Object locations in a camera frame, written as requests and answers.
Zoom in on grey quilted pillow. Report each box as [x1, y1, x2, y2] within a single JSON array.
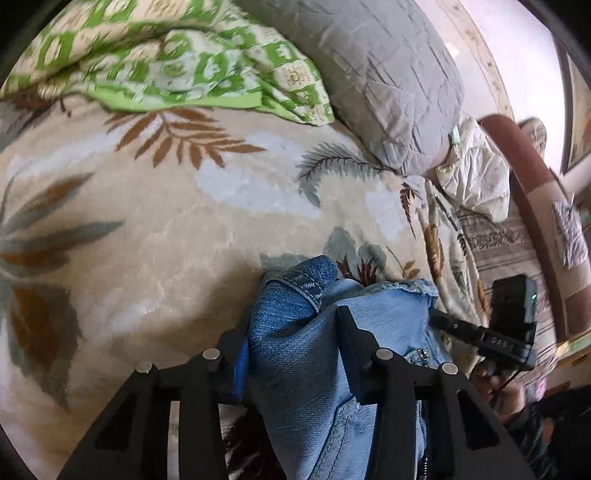
[[239, 0, 465, 176]]

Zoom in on large framed picture right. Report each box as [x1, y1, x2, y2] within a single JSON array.
[[558, 49, 590, 173]]

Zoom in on cream crumpled pillow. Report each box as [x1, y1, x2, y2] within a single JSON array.
[[435, 113, 511, 223]]

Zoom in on green checkered blanket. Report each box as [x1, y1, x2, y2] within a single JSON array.
[[1, 0, 334, 126]]

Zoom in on patterned cushion behind sofa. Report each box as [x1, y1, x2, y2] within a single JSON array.
[[519, 117, 547, 158]]

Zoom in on blue denim jeans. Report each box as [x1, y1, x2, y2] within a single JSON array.
[[249, 256, 450, 479]]

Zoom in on person's right hand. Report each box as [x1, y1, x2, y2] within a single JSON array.
[[471, 362, 527, 424]]

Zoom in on leaf-pattern beige blanket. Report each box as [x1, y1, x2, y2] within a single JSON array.
[[1, 95, 488, 479]]

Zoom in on grey crumpled cloth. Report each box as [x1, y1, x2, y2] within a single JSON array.
[[552, 200, 588, 269]]

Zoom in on striped brown sofa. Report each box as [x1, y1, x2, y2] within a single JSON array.
[[459, 114, 590, 385]]

